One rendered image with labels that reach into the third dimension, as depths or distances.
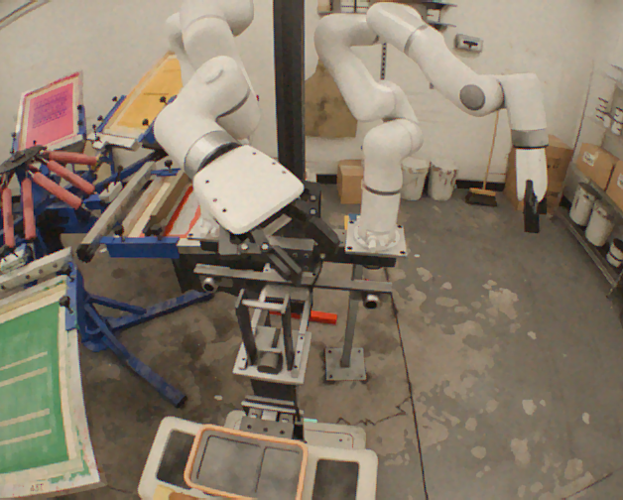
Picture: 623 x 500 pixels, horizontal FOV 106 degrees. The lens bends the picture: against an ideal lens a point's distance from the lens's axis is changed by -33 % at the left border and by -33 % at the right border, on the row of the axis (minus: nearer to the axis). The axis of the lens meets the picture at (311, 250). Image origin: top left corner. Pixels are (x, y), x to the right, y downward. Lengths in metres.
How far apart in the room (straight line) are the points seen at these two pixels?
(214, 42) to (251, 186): 0.30
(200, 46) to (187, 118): 0.18
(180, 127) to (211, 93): 0.06
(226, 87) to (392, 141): 0.42
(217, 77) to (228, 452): 0.66
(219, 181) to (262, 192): 0.05
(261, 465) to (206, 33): 0.78
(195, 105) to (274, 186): 0.16
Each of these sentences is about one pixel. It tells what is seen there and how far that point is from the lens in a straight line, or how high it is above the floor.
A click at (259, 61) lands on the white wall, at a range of 3.25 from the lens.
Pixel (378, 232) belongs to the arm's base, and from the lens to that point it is 0.88.
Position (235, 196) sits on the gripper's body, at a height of 1.51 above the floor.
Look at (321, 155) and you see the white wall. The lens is 3.47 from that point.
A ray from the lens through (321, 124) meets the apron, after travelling 3.29.
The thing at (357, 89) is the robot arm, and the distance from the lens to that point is 0.79.
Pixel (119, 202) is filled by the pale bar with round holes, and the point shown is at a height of 1.04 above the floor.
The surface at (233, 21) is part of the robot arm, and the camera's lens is 0.70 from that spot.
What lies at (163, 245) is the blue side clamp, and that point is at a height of 1.00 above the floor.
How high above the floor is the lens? 1.69
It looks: 39 degrees down
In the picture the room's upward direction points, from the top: straight up
